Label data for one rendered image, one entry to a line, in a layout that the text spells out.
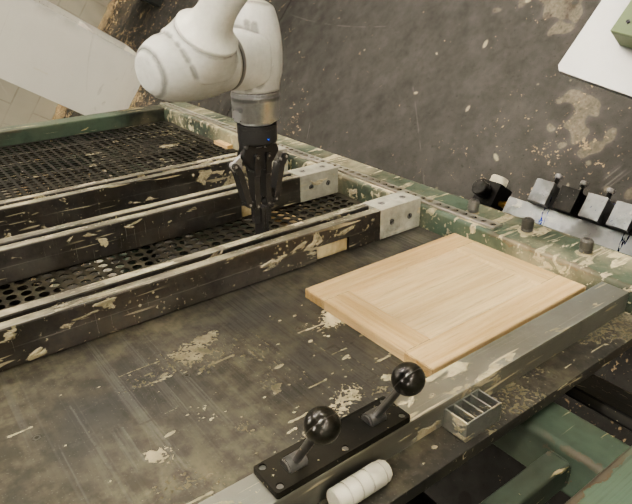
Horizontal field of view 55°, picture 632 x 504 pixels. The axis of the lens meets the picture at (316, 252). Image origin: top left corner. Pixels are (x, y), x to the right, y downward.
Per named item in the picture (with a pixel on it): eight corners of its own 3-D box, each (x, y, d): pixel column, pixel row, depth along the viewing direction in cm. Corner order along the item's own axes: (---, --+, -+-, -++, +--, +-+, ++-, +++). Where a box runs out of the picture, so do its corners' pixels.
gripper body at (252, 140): (264, 114, 118) (266, 160, 122) (226, 121, 114) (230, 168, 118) (286, 121, 113) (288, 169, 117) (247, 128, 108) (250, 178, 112)
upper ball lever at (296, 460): (313, 473, 69) (353, 425, 59) (286, 489, 67) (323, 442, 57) (296, 444, 70) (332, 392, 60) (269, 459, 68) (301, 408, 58)
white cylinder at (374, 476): (341, 520, 66) (394, 486, 71) (342, 501, 65) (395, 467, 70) (325, 503, 69) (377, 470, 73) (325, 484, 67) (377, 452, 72)
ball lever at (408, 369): (390, 428, 75) (438, 378, 65) (367, 441, 73) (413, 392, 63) (373, 402, 77) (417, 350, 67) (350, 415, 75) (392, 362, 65)
